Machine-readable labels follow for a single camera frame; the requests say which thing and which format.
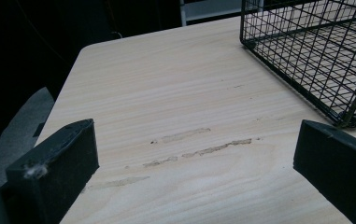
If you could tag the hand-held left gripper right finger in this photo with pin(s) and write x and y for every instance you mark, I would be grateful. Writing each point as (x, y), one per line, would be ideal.
(340, 165)

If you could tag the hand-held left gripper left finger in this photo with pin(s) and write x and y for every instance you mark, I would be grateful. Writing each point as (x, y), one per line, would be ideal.
(57, 168)

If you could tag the white metal frame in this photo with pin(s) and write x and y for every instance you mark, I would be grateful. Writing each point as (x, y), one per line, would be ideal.
(211, 11)

